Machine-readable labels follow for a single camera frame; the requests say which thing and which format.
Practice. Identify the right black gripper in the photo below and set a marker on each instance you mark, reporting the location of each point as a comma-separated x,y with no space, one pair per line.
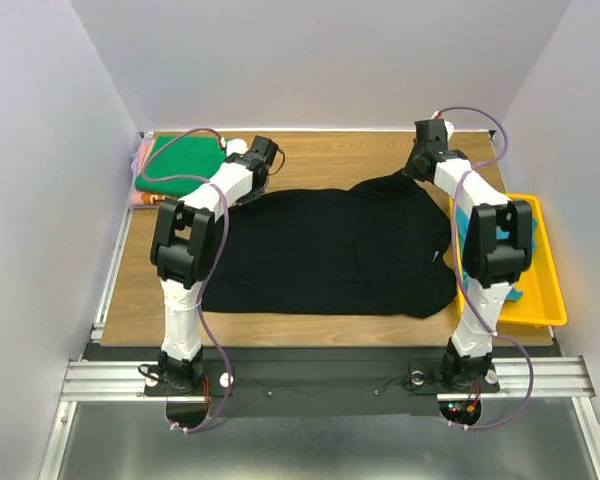
412,170

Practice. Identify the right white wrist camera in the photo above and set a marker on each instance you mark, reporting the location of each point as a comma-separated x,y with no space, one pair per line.
449,126

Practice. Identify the black polo shirt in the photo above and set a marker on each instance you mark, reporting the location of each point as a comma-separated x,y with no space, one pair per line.
374,249

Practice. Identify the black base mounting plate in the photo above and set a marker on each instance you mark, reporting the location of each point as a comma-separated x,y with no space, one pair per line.
313,382

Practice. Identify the crumpled teal t shirt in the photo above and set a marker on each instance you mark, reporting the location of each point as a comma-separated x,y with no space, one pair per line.
462,227

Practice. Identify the yellow plastic tray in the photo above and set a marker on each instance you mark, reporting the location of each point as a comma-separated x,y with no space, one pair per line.
541,303

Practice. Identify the folded lilac t shirt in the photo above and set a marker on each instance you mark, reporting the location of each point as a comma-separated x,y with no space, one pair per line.
138,159

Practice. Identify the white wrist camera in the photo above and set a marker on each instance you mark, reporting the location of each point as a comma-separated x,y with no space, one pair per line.
234,146
449,126

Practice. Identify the folded green t shirt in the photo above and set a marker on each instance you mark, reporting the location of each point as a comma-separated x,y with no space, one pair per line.
194,155

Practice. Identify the aluminium extrusion rail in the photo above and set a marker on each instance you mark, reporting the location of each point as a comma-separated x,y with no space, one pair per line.
119,381

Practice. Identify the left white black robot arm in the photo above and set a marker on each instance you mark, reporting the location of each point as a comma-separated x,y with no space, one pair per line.
190,233

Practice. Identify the folded pink t shirt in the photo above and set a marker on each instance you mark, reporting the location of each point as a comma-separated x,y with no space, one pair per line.
146,148

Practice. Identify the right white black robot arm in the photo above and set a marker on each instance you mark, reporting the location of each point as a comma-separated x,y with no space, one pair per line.
498,247

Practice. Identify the folded orange patterned t shirt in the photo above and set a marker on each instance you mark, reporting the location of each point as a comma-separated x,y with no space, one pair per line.
142,199

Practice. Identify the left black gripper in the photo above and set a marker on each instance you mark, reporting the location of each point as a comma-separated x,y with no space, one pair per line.
248,198

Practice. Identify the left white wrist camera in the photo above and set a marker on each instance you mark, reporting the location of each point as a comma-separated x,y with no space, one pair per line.
234,146

